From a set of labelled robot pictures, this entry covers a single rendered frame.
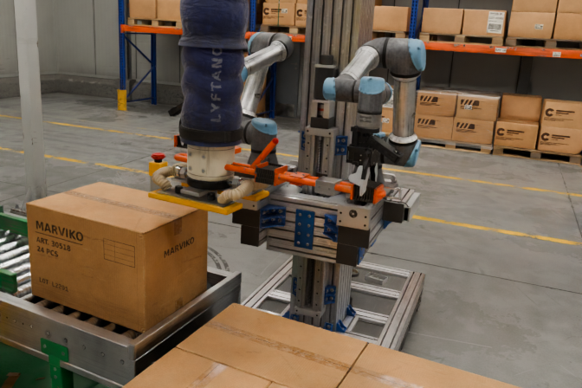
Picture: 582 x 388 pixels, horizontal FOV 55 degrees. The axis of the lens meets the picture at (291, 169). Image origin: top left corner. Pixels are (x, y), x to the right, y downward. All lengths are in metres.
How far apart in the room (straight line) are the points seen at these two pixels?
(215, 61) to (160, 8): 8.90
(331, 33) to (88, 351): 1.62
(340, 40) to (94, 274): 1.41
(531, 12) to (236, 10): 7.28
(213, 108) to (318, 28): 0.83
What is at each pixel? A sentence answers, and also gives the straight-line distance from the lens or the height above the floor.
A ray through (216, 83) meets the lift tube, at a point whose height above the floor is 1.48.
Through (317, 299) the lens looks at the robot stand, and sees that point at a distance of 2.74.
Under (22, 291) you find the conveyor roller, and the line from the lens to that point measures 2.68.
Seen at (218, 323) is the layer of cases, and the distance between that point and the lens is 2.28.
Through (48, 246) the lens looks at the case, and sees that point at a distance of 2.43.
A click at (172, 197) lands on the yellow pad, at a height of 1.08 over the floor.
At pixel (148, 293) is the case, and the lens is 2.16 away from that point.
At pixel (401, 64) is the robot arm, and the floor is 1.57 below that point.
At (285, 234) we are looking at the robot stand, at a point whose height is 0.77.
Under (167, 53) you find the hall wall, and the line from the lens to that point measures 12.28.
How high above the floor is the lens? 1.67
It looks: 14 degrees down
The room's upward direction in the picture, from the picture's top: 3 degrees clockwise
